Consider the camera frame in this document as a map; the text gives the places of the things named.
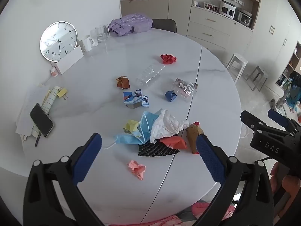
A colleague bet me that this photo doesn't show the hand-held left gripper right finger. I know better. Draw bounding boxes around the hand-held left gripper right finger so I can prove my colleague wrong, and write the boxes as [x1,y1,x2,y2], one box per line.
[195,133,274,226]

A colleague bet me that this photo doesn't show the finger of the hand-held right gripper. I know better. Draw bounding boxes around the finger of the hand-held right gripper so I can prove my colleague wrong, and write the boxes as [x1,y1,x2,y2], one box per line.
[240,110,271,134]
[268,109,300,132]

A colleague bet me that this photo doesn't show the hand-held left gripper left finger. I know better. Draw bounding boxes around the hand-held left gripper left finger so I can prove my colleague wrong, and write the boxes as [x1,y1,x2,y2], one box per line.
[23,132,104,226]

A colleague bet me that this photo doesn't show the brown paper wrapper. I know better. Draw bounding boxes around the brown paper wrapper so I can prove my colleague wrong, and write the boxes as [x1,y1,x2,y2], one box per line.
[186,122,207,155]

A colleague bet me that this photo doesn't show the orange paper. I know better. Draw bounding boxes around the orange paper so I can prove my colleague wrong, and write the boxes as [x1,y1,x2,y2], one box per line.
[160,135,188,150]

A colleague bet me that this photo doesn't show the pink paper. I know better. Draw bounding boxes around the pink paper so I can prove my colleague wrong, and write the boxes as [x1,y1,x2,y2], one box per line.
[127,160,146,181]

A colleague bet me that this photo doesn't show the yellow paper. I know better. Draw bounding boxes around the yellow paper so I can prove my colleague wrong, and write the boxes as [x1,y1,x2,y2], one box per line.
[123,120,141,134]

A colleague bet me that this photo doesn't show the white tissue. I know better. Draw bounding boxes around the white tissue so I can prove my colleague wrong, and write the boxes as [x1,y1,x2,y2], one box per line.
[150,109,190,144]

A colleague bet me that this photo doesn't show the black mesh net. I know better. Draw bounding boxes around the black mesh net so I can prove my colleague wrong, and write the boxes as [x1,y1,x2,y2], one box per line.
[138,141,180,158]

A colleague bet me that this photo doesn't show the blue face mask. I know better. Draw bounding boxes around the blue face mask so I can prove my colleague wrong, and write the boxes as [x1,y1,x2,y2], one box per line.
[103,110,163,150]

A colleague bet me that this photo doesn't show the clear plastic wrapper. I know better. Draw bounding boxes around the clear plastic wrapper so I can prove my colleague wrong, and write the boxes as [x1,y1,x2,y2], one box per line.
[172,78,198,102]

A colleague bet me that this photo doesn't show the blue paper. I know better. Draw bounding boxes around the blue paper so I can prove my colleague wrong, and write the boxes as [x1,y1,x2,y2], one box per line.
[165,90,178,102]

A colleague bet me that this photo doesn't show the blue patterned carton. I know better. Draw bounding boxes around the blue patterned carton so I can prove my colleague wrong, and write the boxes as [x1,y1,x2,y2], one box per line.
[123,89,150,109]

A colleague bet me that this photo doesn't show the brown paper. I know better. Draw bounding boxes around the brown paper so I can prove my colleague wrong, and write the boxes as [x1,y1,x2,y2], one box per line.
[116,76,130,89]

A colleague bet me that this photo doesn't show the red paper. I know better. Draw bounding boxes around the red paper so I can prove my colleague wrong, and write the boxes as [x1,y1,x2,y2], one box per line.
[160,54,177,64]

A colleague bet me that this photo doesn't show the clear plastic bottle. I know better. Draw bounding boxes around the clear plastic bottle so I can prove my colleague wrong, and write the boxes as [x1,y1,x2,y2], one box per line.
[135,62,166,86]

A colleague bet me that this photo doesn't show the person's right hand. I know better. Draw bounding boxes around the person's right hand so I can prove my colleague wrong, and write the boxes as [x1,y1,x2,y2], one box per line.
[269,161,301,219]

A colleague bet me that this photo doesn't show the teal floor appliance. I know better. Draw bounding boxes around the teal floor appliance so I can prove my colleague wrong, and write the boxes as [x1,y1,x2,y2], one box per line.
[270,72,301,118]

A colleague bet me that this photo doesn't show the grey stool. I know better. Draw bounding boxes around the grey stool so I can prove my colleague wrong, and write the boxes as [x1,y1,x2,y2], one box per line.
[246,66,268,91]

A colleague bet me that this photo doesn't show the red floral clothing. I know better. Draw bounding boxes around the red floral clothing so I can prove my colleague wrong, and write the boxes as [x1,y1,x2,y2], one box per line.
[106,200,236,226]

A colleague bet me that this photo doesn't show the open shelf unit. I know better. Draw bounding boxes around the open shelf unit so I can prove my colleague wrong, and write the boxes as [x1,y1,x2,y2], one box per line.
[275,41,301,92]

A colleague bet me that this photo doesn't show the white stool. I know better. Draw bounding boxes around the white stool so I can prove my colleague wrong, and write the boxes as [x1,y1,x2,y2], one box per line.
[226,53,248,80]

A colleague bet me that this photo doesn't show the black smartphone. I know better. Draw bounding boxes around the black smartphone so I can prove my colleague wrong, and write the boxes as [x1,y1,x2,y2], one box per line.
[30,103,54,138]

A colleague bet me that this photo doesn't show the pale yellow ruler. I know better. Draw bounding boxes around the pale yellow ruler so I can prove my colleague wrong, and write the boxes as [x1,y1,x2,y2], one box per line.
[33,86,59,134]

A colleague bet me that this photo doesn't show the white paper sheets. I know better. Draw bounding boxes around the white paper sheets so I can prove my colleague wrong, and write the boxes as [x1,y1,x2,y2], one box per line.
[15,85,59,142]

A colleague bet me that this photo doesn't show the white rectangular box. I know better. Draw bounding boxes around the white rectangular box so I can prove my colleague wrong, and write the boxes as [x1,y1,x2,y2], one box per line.
[50,45,84,75]

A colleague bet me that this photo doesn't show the grey toaster oven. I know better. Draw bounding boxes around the grey toaster oven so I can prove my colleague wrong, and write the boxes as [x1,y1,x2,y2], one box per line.
[236,8,252,26]

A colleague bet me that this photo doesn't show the white countertop oven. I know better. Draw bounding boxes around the white countertop oven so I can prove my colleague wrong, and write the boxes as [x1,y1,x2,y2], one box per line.
[219,0,237,19]

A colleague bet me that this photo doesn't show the white mug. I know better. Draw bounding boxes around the white mug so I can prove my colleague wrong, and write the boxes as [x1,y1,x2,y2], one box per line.
[78,35,98,53]

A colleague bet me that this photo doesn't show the clear glass mug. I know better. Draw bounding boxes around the clear glass mug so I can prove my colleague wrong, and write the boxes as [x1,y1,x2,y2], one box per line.
[95,25,110,43]

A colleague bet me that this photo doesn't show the grey chair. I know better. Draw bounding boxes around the grey chair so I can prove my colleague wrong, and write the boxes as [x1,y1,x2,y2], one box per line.
[152,18,177,33]

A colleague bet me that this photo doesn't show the beige built-in cabinet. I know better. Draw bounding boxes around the beige built-in cabinet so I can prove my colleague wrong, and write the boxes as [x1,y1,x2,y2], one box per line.
[119,0,301,76]

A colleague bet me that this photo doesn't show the purple backpack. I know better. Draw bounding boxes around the purple backpack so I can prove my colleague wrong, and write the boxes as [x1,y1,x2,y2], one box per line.
[109,14,153,37]

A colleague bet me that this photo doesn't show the white wire dish rack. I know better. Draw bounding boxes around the white wire dish rack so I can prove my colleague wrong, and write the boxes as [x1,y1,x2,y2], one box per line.
[203,2,220,13]

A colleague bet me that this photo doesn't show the round white wall clock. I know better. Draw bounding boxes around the round white wall clock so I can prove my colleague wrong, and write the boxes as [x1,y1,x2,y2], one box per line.
[40,21,78,61]

